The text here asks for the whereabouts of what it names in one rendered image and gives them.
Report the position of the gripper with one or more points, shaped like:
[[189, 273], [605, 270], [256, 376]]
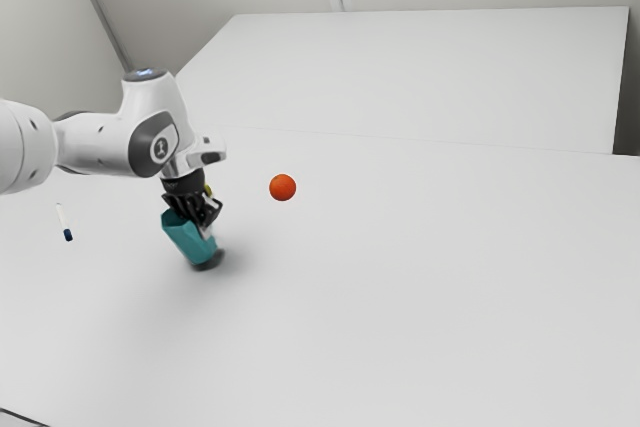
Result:
[[185, 193]]

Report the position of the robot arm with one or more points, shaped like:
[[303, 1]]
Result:
[[90, 139]]

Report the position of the teal faceted mug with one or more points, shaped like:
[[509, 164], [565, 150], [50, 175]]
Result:
[[192, 242]]

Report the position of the white marker with blue cap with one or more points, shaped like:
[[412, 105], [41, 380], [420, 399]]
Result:
[[64, 222]]

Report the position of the orange ball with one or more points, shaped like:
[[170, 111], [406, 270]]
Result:
[[282, 187]]

